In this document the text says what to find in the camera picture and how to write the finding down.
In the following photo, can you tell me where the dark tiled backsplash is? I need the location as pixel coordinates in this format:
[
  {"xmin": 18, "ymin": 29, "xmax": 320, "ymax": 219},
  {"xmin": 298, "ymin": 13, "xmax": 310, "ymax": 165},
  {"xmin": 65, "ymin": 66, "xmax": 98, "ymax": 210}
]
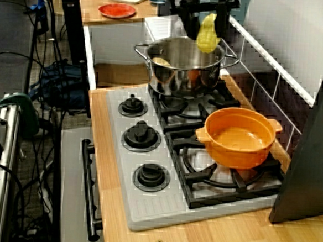
[{"xmin": 214, "ymin": 13, "xmax": 321, "ymax": 165}]

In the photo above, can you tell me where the red plate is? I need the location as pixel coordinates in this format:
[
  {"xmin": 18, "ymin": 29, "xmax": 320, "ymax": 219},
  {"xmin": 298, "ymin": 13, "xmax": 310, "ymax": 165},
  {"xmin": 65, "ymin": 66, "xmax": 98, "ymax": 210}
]
[{"xmin": 98, "ymin": 2, "xmax": 137, "ymax": 20}]

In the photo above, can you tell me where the black oven door handle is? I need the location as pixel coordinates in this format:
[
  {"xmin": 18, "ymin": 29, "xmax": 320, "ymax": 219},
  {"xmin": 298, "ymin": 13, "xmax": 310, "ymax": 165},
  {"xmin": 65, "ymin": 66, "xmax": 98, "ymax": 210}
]
[{"xmin": 75, "ymin": 138, "xmax": 110, "ymax": 242}]

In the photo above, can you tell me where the wooden side table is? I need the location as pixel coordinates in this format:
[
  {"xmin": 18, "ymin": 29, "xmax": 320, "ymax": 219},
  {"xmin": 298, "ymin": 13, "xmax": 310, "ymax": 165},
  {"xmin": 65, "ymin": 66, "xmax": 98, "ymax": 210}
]
[{"xmin": 79, "ymin": 0, "xmax": 159, "ymax": 30}]

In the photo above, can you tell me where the thick black cable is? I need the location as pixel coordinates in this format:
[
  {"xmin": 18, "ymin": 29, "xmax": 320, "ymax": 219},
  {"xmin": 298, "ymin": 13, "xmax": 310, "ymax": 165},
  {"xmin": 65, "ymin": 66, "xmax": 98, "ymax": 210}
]
[{"xmin": 0, "ymin": 161, "xmax": 29, "ymax": 230}]

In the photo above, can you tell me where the white sink basin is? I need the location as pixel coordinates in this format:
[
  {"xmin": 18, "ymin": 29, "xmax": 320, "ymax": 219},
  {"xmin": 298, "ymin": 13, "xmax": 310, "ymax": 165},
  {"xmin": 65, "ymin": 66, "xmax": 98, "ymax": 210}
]
[{"xmin": 79, "ymin": 10, "xmax": 180, "ymax": 96}]

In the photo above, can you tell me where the black burner grate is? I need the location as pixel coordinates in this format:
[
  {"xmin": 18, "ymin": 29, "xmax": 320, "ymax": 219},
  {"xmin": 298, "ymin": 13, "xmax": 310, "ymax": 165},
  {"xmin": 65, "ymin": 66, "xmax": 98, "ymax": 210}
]
[
  {"xmin": 159, "ymin": 127, "xmax": 289, "ymax": 216},
  {"xmin": 144, "ymin": 70, "xmax": 243, "ymax": 138}
]

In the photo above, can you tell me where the orange plastic pot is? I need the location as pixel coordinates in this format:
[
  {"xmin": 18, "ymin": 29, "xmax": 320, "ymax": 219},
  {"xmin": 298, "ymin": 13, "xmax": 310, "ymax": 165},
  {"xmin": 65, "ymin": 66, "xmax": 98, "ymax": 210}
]
[{"xmin": 192, "ymin": 104, "xmax": 285, "ymax": 173}]

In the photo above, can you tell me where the black stove knob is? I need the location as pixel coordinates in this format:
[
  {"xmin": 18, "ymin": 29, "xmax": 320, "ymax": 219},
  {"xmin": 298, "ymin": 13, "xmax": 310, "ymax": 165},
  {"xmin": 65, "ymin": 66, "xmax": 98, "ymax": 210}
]
[
  {"xmin": 120, "ymin": 119, "xmax": 163, "ymax": 155},
  {"xmin": 132, "ymin": 162, "xmax": 172, "ymax": 194},
  {"xmin": 117, "ymin": 93, "xmax": 149, "ymax": 119}
]

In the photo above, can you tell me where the yellow corn cob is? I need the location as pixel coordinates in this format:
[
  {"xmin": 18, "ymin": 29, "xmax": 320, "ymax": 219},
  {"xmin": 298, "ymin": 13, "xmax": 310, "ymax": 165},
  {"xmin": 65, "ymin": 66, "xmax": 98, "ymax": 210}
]
[{"xmin": 196, "ymin": 12, "xmax": 224, "ymax": 55}]

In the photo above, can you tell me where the dark side panel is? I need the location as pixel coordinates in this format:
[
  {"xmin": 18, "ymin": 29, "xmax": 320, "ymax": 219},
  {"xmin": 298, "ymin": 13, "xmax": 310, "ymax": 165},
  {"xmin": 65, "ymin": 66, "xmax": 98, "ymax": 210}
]
[
  {"xmin": 56, "ymin": 0, "xmax": 91, "ymax": 66},
  {"xmin": 268, "ymin": 24, "xmax": 323, "ymax": 227}
]

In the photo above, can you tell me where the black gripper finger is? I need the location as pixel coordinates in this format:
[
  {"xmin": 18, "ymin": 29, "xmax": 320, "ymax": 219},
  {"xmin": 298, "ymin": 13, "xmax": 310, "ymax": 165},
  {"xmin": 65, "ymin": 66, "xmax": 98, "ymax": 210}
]
[
  {"xmin": 180, "ymin": 8, "xmax": 202, "ymax": 41},
  {"xmin": 213, "ymin": 4, "xmax": 230, "ymax": 39}
]

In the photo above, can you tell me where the stainless steel cooking pot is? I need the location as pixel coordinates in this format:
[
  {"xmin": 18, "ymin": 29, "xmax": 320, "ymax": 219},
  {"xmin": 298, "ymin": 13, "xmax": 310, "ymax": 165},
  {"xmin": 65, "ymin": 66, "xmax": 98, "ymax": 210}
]
[{"xmin": 130, "ymin": 33, "xmax": 242, "ymax": 101}]

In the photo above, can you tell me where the wooden countertop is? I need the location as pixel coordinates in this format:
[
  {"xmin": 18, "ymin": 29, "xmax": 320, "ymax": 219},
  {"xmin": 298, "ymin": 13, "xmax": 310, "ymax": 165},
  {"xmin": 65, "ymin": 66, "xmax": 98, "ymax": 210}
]
[{"xmin": 77, "ymin": 63, "xmax": 323, "ymax": 242}]

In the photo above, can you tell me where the white toy oven cabinet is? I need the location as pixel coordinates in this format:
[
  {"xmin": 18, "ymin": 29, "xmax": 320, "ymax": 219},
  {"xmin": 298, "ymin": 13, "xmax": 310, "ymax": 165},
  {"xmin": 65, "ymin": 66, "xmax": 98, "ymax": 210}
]
[{"xmin": 53, "ymin": 124, "xmax": 114, "ymax": 242}]

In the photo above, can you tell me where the blue backpack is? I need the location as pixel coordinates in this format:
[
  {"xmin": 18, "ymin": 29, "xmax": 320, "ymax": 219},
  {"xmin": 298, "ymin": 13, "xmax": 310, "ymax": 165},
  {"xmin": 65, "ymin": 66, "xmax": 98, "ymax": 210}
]
[{"xmin": 28, "ymin": 59, "xmax": 90, "ymax": 111}]

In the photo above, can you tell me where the grey toy stove top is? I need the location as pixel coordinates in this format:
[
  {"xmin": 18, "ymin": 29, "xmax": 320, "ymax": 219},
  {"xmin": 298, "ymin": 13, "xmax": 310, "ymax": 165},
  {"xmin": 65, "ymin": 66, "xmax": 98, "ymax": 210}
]
[{"xmin": 96, "ymin": 82, "xmax": 290, "ymax": 242}]

